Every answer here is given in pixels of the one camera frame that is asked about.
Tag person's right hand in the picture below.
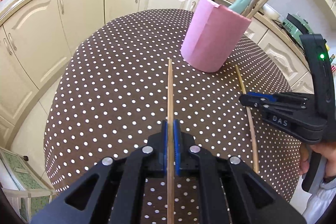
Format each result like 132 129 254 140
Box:
299 142 336 182

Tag pink utensil holder cup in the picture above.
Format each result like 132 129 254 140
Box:
181 0 251 73

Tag green electric grill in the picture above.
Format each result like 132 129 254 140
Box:
282 14 314 48

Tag white bowl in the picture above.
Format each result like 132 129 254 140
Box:
262 4 281 20

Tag brown polka dot tablecloth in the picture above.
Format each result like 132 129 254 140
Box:
43 8 302 224

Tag lower cabinets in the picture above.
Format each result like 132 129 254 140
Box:
0 0 316 151

